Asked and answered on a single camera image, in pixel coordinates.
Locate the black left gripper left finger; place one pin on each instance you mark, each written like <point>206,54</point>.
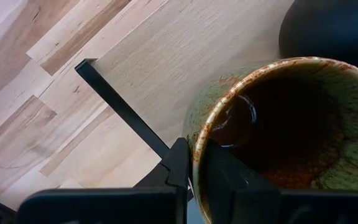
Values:
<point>172,174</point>

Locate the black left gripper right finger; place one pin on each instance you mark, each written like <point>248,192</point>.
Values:
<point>235,186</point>

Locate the speckled green brown ceramic cup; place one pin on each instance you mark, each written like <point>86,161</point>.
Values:
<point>346,102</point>

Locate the black mug with green inside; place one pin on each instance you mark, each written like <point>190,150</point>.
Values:
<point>331,28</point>

